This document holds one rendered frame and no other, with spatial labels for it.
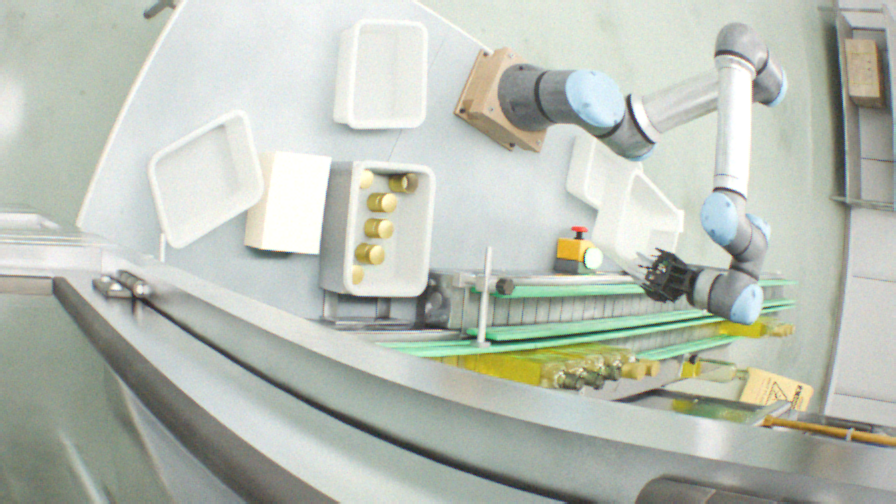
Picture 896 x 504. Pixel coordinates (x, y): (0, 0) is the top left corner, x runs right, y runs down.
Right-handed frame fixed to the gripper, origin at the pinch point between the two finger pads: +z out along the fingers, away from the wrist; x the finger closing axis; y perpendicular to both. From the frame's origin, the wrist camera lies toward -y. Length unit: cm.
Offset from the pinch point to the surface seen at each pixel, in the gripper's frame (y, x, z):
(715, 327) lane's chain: -87, -5, 23
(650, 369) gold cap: -10.0, 16.3, -7.5
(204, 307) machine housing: 107, 25, -62
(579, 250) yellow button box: -14.3, -2.1, 28.7
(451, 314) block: 20.3, 20.6, 19.5
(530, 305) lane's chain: 1.6, 13.3, 20.9
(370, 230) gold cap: 35.4, 13.2, 29.9
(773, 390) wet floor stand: -325, -8, 83
